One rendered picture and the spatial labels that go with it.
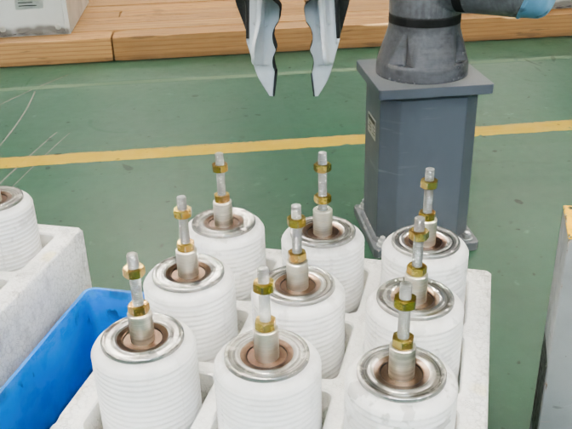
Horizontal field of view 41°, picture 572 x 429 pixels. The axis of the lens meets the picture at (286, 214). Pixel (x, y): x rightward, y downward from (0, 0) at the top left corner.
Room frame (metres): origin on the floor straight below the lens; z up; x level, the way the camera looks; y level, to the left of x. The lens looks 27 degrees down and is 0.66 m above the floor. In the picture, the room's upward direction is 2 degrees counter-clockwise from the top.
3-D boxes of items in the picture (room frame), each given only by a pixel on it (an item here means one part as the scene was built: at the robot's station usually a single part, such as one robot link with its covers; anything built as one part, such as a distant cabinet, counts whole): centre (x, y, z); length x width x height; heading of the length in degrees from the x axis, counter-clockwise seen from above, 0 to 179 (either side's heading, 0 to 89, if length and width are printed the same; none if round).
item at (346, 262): (0.78, -0.04, 0.16); 0.10 x 0.10 x 0.18
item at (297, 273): (0.66, -0.01, 0.26); 0.02 x 0.02 x 0.03
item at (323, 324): (0.66, -0.01, 0.16); 0.10 x 0.10 x 0.18
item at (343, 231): (0.78, -0.04, 0.25); 0.08 x 0.08 x 0.01
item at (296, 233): (0.66, -0.01, 0.30); 0.01 x 0.01 x 0.08
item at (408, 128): (1.25, -0.23, 0.15); 0.19 x 0.19 x 0.30; 6
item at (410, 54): (1.25, -0.23, 0.35); 0.15 x 0.15 x 0.10
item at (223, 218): (0.81, 0.07, 0.26); 0.02 x 0.02 x 0.03
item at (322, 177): (0.78, -0.04, 0.31); 0.01 x 0.01 x 0.08
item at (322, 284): (0.66, -0.01, 0.25); 0.08 x 0.08 x 0.01
